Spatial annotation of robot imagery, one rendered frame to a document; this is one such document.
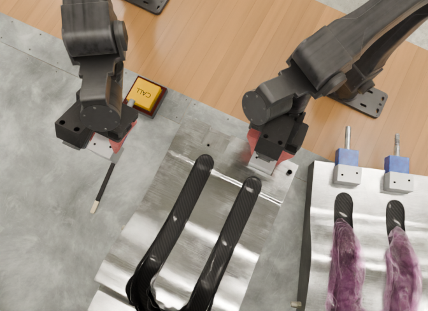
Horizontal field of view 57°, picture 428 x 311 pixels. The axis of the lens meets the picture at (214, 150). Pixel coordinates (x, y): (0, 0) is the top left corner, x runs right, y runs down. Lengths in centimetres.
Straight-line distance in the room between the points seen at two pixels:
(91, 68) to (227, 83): 44
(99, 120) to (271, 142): 27
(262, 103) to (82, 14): 29
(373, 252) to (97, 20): 65
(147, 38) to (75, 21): 46
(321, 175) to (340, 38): 35
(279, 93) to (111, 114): 25
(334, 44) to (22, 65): 76
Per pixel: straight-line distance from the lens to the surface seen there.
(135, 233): 78
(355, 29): 62
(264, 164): 79
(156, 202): 81
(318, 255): 81
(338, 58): 61
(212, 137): 85
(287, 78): 63
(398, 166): 92
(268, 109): 60
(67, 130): 63
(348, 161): 88
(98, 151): 78
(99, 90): 57
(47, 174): 97
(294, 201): 91
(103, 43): 59
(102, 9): 60
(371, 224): 89
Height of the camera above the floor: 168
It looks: 75 degrees down
